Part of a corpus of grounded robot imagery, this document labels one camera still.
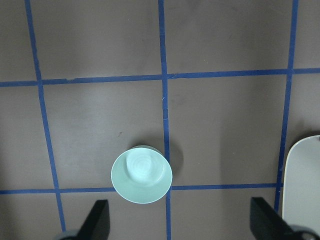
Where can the white rounded object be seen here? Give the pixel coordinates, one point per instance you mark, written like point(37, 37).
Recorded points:
point(301, 186)

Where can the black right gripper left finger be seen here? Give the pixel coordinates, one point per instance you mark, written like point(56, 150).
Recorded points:
point(97, 224)

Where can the mint green plastic cup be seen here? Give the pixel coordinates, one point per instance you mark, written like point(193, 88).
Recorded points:
point(141, 175)

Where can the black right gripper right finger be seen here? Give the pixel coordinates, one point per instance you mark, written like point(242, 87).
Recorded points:
point(266, 224)

